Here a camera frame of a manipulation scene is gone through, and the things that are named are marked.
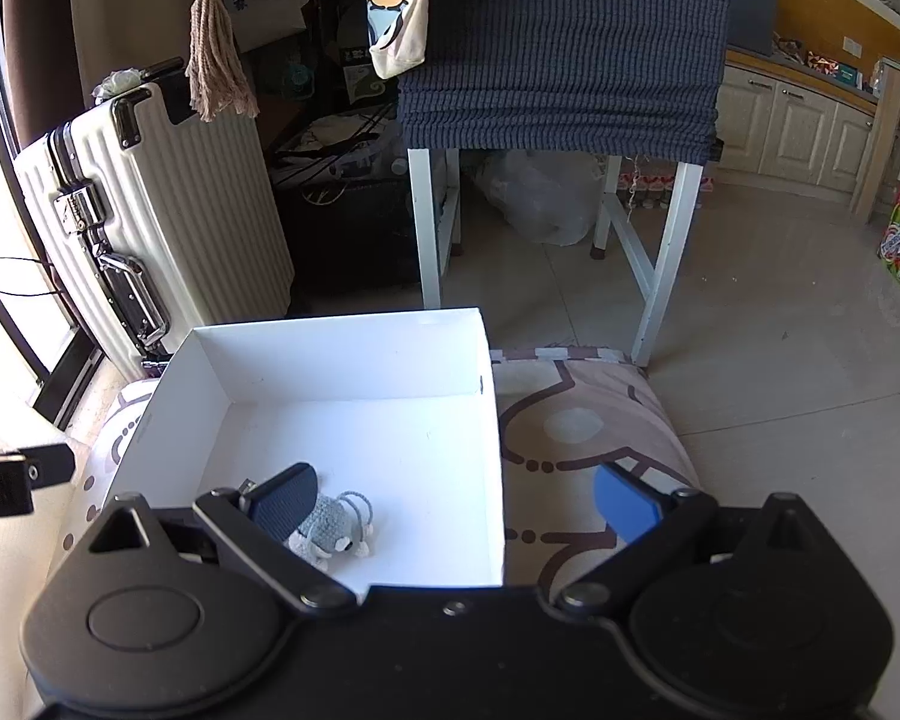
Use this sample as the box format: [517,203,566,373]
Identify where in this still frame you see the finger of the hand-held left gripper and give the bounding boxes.
[21,444,76,490]

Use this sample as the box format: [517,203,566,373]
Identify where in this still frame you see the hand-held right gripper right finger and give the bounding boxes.
[553,463,822,620]

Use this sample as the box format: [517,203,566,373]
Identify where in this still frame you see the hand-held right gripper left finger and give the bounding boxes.
[82,463,359,614]

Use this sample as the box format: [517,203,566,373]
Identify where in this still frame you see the grey crochet mouse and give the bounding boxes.
[289,491,380,569]

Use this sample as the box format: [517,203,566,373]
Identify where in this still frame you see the white cardboard box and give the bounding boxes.
[101,306,507,605]

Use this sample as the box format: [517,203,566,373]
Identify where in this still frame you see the black case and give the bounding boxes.
[274,176,422,316]

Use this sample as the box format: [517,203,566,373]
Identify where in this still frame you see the cream ribbed suitcase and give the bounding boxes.
[13,58,297,383]

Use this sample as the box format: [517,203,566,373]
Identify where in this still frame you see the row of small bottles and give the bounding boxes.
[616,171,718,212]

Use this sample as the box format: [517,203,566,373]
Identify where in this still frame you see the clear plastic bag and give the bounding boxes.
[474,150,610,247]

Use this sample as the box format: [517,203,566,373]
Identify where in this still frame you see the cream kitchen cabinets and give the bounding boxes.
[709,49,900,205]

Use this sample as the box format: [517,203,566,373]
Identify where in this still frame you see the brown curtain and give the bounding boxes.
[0,0,91,151]

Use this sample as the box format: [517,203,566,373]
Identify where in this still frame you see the dark printed box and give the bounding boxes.
[341,51,400,107]

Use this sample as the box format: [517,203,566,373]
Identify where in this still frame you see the dark blue knitted cloth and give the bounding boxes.
[396,0,736,166]

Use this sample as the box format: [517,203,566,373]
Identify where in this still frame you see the duck print tote bag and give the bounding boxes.
[365,0,440,80]

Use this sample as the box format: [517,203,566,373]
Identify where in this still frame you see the white table frame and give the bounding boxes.
[407,131,722,368]

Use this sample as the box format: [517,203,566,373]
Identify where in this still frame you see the beige rope tassel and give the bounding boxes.
[186,0,261,122]

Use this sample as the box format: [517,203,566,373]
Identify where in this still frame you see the light wooden frame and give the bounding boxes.
[851,56,900,224]

